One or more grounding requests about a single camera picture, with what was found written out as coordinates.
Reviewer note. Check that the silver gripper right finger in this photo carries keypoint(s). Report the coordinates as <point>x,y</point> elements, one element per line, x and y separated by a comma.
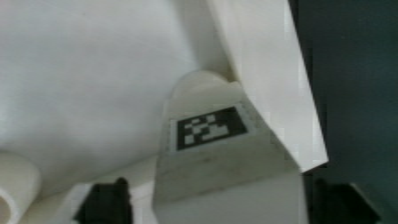
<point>338,203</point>

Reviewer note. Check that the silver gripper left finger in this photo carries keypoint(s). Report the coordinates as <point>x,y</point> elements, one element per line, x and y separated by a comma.
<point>97,204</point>

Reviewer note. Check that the white leg tagged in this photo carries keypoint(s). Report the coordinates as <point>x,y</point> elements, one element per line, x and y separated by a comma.
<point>228,180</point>

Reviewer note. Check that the white square tabletop part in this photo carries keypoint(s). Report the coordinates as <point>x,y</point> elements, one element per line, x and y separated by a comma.
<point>95,54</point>

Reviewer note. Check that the white U-shaped fence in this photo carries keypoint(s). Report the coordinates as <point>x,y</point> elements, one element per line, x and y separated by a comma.
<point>260,40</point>

